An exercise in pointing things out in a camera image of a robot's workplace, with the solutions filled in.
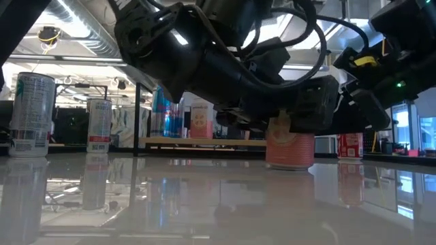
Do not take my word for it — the white Celsius energy drink can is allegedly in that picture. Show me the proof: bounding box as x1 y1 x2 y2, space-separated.
86 98 113 154
8 71 56 158

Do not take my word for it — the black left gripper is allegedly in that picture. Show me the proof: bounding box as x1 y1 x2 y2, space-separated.
214 75 341 134

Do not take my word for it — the blue silver Red Bull can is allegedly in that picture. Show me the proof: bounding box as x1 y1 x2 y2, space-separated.
151 86 171 137
166 101 185 139

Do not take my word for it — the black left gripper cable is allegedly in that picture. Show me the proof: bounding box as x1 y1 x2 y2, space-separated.
234 0 328 91

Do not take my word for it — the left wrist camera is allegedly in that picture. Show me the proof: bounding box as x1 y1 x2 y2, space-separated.
243 36 292 86

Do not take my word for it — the black aluminium table frame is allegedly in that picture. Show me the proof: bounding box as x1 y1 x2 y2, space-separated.
0 144 436 167

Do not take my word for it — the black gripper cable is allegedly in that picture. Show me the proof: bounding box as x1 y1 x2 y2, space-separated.
234 0 328 91
315 13 371 52

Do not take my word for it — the long ceiling light bar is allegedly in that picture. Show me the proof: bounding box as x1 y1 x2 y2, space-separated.
6 53 129 67

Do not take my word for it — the grey bin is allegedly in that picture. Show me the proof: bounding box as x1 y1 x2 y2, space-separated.
313 135 337 154

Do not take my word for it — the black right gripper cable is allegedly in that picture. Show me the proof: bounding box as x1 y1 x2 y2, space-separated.
315 13 371 52

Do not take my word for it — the red Coca-Cola can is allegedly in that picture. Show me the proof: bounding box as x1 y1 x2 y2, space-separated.
336 132 364 160

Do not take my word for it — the silver ventilation duct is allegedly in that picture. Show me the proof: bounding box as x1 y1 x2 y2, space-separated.
44 0 161 93

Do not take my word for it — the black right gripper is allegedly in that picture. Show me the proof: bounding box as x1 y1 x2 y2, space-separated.
332 40 436 132

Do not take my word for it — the coiled yellow ceiling cable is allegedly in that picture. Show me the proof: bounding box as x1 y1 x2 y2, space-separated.
36 25 63 55

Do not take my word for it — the white cloth sheet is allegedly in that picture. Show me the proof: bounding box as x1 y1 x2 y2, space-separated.
110 105 151 149

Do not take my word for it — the wooden shelf with black frame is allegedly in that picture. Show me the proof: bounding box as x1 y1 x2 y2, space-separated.
133 81 268 158

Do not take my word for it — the Spindrift sparkling water can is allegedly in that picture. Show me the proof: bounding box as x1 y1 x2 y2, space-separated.
265 110 316 171
189 98 215 140

